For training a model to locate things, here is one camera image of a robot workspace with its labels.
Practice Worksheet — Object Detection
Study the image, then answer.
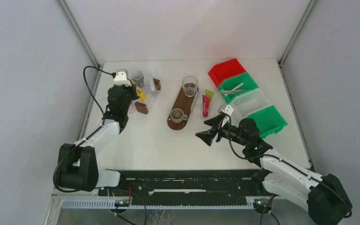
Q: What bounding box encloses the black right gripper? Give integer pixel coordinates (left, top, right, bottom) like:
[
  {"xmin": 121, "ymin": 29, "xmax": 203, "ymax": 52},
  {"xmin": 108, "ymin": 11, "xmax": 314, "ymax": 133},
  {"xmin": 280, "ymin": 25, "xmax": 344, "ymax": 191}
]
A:
[{"xmin": 195, "ymin": 113, "xmax": 248, "ymax": 147}]

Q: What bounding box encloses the yellow toothpaste tube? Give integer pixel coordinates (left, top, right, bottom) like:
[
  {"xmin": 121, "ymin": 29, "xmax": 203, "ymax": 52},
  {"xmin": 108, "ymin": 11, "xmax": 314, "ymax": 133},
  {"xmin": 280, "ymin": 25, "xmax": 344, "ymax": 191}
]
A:
[{"xmin": 131, "ymin": 79, "xmax": 147, "ymax": 100}]

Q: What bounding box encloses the clear textured acrylic holder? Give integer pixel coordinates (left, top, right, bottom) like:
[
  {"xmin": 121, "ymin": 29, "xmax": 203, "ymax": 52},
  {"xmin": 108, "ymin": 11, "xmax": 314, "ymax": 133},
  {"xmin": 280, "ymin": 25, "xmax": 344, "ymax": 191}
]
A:
[{"xmin": 191, "ymin": 92, "xmax": 212, "ymax": 118}]

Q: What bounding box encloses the red toothpaste tube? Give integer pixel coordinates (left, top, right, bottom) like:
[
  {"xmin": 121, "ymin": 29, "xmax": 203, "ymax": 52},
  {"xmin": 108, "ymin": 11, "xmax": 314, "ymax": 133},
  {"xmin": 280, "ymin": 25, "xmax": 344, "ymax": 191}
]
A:
[{"xmin": 202, "ymin": 95, "xmax": 210, "ymax": 118}]

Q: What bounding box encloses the green toothpaste tube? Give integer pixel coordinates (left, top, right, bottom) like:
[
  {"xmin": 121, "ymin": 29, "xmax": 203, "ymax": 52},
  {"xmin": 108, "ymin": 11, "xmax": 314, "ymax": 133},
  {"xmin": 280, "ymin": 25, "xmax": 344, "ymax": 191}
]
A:
[{"xmin": 205, "ymin": 89, "xmax": 214, "ymax": 103}]

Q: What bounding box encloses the white toothpaste tube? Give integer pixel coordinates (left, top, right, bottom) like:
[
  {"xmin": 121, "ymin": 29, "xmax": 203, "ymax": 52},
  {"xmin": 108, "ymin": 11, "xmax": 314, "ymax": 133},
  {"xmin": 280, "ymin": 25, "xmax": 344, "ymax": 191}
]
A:
[{"xmin": 148, "ymin": 70, "xmax": 156, "ymax": 92}]

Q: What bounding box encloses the grey ceramic cup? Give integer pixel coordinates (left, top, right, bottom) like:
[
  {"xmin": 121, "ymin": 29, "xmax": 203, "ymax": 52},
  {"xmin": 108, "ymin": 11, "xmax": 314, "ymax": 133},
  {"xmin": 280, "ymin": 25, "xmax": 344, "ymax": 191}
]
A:
[{"xmin": 170, "ymin": 108, "xmax": 188, "ymax": 124}]

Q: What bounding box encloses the clear glass tumbler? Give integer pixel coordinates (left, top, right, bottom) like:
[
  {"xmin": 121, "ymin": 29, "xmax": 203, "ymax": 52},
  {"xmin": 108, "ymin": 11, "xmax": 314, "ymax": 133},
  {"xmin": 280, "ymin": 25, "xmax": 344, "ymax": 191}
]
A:
[{"xmin": 182, "ymin": 76, "xmax": 198, "ymax": 97}]

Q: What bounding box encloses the green bin with toothpaste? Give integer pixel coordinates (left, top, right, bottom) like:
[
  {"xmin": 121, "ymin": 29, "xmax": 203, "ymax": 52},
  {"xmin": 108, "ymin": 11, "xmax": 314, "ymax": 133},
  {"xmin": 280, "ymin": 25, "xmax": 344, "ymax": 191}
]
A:
[{"xmin": 247, "ymin": 105, "xmax": 288, "ymax": 139}]

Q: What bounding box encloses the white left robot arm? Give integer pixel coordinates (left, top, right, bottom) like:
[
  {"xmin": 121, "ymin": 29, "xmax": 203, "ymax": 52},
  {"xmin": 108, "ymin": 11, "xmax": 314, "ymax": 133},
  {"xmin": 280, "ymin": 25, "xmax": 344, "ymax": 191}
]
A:
[{"xmin": 53, "ymin": 84, "xmax": 139, "ymax": 195}]

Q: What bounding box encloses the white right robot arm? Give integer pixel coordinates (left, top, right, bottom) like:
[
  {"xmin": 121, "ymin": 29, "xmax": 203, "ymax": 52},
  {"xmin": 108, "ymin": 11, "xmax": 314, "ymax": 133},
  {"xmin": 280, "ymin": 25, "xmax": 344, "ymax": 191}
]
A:
[{"xmin": 195, "ymin": 113, "xmax": 353, "ymax": 225}]

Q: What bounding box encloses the brown oval wooden tray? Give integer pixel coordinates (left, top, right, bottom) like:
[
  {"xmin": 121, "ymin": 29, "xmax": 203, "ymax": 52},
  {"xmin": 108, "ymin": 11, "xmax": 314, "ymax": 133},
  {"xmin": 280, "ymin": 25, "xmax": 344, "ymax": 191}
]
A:
[{"xmin": 167, "ymin": 87, "xmax": 199, "ymax": 131}]

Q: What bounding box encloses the green bin with toothbrushes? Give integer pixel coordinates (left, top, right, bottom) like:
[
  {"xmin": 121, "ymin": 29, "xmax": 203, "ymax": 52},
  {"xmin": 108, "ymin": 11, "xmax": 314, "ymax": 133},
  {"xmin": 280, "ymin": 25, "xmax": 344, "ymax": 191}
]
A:
[{"xmin": 218, "ymin": 72, "xmax": 259, "ymax": 103}]

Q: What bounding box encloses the white storage bin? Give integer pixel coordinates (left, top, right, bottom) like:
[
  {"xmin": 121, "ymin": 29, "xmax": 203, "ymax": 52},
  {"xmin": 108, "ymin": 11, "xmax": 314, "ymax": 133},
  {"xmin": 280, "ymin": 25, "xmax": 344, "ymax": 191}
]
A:
[{"xmin": 230, "ymin": 88, "xmax": 272, "ymax": 121}]

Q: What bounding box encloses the red storage bin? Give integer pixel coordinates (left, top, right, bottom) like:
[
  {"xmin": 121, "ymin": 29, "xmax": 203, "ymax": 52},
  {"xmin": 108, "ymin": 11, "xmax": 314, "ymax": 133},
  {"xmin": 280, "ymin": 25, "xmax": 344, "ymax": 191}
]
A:
[{"xmin": 208, "ymin": 58, "xmax": 246, "ymax": 87}]

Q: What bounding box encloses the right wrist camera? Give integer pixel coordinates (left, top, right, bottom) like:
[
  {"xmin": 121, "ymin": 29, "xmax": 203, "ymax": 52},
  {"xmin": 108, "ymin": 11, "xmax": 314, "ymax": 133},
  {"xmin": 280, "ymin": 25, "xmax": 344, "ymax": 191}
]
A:
[{"xmin": 217, "ymin": 103, "xmax": 234, "ymax": 127}]

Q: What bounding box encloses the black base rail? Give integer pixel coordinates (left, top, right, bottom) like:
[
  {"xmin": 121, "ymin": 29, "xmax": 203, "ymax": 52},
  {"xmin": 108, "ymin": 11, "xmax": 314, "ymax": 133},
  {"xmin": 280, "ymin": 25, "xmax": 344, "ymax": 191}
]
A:
[{"xmin": 98, "ymin": 169, "xmax": 271, "ymax": 207}]

